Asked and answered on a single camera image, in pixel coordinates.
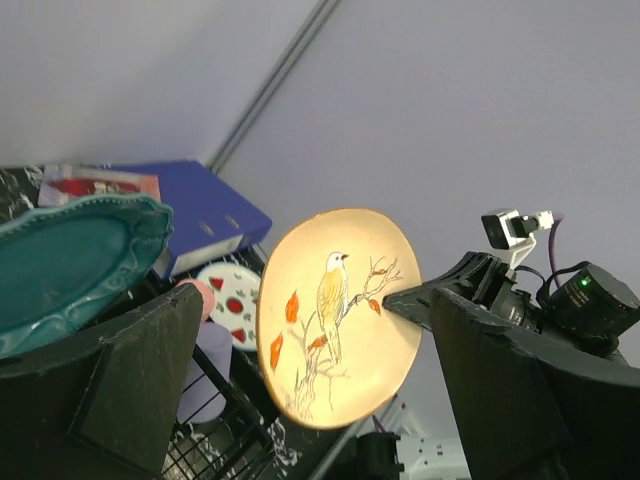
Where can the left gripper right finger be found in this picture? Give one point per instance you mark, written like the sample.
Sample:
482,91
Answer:
527,407

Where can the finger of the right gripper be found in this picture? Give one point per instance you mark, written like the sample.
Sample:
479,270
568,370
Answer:
464,279

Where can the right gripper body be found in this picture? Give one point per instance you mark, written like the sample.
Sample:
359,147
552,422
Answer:
492,285

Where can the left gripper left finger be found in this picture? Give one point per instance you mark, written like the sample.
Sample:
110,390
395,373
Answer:
102,403

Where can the lavender plastic cup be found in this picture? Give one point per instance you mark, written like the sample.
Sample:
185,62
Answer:
201,399

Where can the cream bird pattern plate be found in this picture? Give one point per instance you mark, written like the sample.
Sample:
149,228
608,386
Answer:
330,353

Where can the pink plastic cup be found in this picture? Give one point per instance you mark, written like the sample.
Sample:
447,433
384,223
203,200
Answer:
207,296

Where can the teal scalloped plate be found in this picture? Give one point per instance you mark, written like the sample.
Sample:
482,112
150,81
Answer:
61,266

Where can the watermelon pattern white plate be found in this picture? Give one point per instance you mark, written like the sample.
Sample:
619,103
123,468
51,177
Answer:
236,290

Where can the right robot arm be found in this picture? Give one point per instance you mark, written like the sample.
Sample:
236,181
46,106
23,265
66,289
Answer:
583,306

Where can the red cover book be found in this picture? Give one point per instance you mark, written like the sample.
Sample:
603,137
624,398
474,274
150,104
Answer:
64,183

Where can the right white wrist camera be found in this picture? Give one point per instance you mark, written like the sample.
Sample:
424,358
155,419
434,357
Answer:
512,235

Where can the black wire dish rack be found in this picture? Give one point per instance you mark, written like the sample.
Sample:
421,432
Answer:
236,445

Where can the purple-blue ring binder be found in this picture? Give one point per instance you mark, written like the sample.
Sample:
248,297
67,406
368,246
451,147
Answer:
210,218

